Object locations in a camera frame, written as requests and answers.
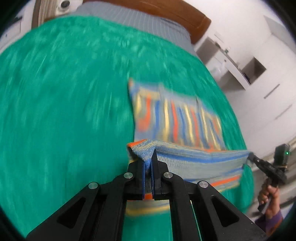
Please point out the green bed cover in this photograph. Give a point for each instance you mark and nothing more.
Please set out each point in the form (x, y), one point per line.
(65, 112)

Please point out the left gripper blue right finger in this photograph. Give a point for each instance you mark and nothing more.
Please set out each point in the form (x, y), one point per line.
(161, 186)

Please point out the beige curtain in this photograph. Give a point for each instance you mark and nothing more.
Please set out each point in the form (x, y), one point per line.
(44, 10)

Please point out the person's right hand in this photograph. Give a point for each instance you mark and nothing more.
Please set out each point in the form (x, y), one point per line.
(271, 195)

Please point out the white low cabinet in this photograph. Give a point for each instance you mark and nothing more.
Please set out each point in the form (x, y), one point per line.
(15, 32)

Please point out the grey checked bed sheet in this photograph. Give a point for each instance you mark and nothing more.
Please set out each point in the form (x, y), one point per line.
(155, 25)

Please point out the wooden headboard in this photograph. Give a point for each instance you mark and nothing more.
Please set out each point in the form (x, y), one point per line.
(194, 21)

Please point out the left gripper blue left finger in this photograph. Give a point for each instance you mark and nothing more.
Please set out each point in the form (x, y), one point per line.
(140, 185)

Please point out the striped knit sweater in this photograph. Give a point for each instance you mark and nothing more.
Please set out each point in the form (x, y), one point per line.
(189, 138)

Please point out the white desk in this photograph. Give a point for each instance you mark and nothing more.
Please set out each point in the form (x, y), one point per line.
(222, 66)

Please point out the white wardrobe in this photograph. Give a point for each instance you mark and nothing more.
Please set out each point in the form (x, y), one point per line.
(266, 109)

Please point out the white round security camera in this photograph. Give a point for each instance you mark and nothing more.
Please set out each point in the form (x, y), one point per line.
(63, 5)

